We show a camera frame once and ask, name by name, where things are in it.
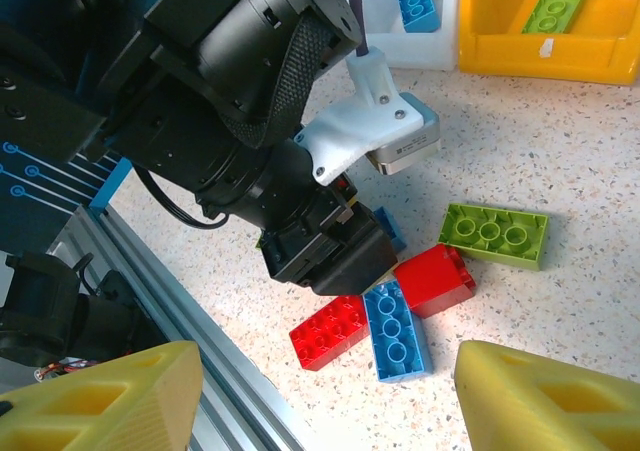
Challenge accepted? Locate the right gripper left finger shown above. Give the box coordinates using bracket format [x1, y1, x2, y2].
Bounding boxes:
[0, 339, 205, 451]

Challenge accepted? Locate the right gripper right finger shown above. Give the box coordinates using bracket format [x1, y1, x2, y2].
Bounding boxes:
[453, 339, 640, 451]

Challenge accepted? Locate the long blue lego brick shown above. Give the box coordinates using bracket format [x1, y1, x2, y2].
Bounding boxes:
[362, 278, 435, 384]
[394, 0, 442, 35]

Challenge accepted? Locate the long green lego brick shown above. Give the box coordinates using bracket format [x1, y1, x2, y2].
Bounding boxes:
[521, 0, 587, 36]
[438, 202, 551, 273]

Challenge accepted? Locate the red lego block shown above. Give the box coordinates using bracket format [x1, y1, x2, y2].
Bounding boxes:
[393, 243, 478, 321]

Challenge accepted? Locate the long red lego brick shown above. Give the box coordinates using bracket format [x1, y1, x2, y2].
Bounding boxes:
[288, 294, 372, 372]

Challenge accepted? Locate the white plastic bin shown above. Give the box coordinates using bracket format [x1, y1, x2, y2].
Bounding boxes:
[339, 0, 464, 72]

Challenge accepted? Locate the yellow plastic bin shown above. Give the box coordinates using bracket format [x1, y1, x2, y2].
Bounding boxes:
[457, 0, 640, 88]

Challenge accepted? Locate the black braided cable sleeve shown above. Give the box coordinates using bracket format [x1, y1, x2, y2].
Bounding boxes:
[219, 13, 344, 150]

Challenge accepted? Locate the thin black cable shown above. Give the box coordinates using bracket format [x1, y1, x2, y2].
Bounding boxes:
[132, 165, 231, 230]

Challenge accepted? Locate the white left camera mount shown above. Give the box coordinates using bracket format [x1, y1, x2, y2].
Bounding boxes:
[293, 45, 426, 187]

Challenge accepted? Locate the blue table side frame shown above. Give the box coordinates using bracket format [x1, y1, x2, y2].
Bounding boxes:
[87, 158, 135, 212]

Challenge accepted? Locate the aluminium extrusion rail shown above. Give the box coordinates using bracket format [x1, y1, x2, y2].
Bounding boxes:
[47, 203, 326, 451]

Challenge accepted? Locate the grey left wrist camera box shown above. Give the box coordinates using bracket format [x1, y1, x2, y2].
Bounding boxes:
[367, 92, 442, 176]

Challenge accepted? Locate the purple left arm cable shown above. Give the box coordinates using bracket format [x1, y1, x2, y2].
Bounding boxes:
[346, 0, 374, 60]

